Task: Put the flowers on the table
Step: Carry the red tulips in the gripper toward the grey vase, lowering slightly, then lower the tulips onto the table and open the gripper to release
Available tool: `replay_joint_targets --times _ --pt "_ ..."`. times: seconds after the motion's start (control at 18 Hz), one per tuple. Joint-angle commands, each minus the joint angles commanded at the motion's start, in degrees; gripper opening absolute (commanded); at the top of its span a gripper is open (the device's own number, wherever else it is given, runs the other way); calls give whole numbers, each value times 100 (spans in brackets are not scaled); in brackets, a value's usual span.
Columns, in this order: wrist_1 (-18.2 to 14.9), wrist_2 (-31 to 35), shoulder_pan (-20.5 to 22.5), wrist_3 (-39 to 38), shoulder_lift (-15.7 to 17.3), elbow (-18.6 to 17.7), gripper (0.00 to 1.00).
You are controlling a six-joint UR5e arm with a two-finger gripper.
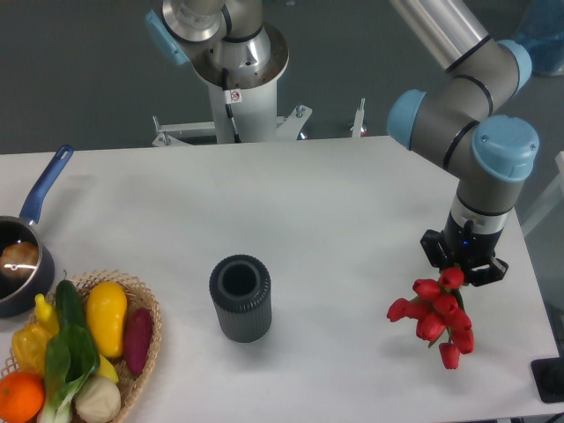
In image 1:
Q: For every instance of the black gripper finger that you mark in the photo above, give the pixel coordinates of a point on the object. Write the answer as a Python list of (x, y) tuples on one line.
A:
[(437, 251), (494, 271)]

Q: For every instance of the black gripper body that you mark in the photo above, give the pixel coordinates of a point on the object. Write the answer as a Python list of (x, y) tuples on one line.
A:
[(465, 247)]

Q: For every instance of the red tulip bouquet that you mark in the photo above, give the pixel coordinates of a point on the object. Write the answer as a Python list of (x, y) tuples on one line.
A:
[(440, 316)]

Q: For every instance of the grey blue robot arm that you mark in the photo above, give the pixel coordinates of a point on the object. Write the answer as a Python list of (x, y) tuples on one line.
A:
[(459, 129)]

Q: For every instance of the black device at edge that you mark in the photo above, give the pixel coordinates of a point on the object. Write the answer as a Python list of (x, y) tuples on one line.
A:
[(548, 377)]

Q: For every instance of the dark grey ribbed vase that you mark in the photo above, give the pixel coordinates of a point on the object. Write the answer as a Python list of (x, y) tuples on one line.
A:
[(240, 289)]

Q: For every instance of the blue translucent container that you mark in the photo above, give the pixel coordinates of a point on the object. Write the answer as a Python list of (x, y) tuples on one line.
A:
[(540, 32)]

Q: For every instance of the purple sweet potato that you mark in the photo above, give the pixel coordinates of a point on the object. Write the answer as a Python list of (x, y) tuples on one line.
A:
[(137, 340)]

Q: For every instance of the yellow banana piece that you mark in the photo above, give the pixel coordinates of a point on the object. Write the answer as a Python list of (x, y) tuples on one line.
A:
[(106, 369)]

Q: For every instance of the green cucumber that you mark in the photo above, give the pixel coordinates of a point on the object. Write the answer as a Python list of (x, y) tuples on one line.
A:
[(69, 308)]

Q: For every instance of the beige garlic bulb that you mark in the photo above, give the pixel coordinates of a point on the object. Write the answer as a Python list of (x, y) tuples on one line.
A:
[(98, 401)]

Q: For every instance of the green bok choy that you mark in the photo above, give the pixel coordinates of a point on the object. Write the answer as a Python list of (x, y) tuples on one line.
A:
[(71, 358)]

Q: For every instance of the small yellow pepper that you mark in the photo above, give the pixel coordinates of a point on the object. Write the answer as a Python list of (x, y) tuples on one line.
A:
[(45, 314)]

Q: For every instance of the brown food in saucepan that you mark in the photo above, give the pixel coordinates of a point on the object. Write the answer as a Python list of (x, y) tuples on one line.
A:
[(19, 260)]

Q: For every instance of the yellow bell pepper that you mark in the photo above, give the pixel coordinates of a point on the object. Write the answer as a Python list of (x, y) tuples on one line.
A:
[(29, 347)]

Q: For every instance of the orange fruit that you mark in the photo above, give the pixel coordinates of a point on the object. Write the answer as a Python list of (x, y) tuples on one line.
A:
[(22, 396)]

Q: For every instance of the white frame at right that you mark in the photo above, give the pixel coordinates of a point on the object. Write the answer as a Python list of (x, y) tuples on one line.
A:
[(549, 198)]

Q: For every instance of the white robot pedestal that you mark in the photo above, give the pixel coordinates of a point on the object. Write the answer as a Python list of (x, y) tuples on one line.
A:
[(242, 83)]

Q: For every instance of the blue handled saucepan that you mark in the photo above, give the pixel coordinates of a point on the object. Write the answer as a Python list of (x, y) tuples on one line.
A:
[(17, 295)]

